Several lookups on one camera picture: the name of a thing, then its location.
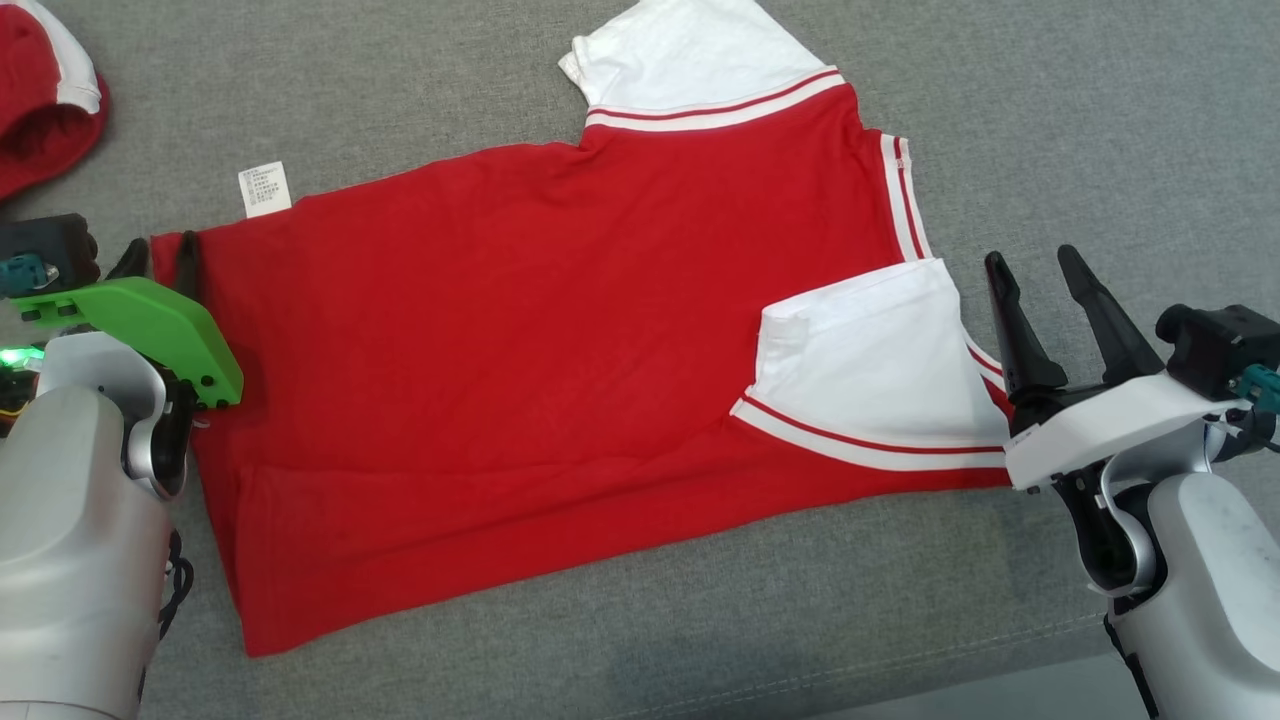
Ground teal camera connector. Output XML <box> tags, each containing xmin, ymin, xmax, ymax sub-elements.
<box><xmin>0</xmin><ymin>255</ymin><xmax>59</xmax><ymax>299</ymax></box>
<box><xmin>1232</xmin><ymin>365</ymin><xmax>1280</xmax><ymax>416</ymax></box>

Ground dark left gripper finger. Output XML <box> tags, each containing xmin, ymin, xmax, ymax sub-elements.
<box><xmin>104</xmin><ymin>237</ymin><xmax>152</xmax><ymax>282</ymax></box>
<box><xmin>175</xmin><ymin>230</ymin><xmax>202</xmax><ymax>301</ymax></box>

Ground teal left camera connector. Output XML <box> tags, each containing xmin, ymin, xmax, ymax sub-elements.
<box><xmin>0</xmin><ymin>255</ymin><xmax>59</xmax><ymax>299</ymax></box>

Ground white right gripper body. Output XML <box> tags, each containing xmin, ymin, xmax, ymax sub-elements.
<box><xmin>1003</xmin><ymin>372</ymin><xmax>1251</xmax><ymax>493</ymax></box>

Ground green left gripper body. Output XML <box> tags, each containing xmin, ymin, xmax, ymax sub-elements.
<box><xmin>10</xmin><ymin>277</ymin><xmax>245</xmax><ymax>410</ymax></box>

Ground teal right camera connector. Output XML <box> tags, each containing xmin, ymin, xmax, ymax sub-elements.
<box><xmin>1232</xmin><ymin>365</ymin><xmax>1280</xmax><ymax>416</ymax></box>

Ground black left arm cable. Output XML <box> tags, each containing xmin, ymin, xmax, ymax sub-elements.
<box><xmin>158</xmin><ymin>530</ymin><xmax>197</xmax><ymax>641</ymax></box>

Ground red white-sleeved jersey shirt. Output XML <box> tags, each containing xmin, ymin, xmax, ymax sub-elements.
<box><xmin>150</xmin><ymin>0</ymin><xmax>1013</xmax><ymax>659</ymax></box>

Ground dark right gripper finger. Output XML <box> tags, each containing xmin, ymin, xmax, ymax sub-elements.
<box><xmin>1057</xmin><ymin>245</ymin><xmax>1167</xmax><ymax>388</ymax></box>
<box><xmin>984</xmin><ymin>250</ymin><xmax>1071</xmax><ymax>403</ymax></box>

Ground red shorts with white trim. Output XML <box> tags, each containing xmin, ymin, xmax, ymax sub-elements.
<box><xmin>0</xmin><ymin>0</ymin><xmax>109</xmax><ymax>201</ymax></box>

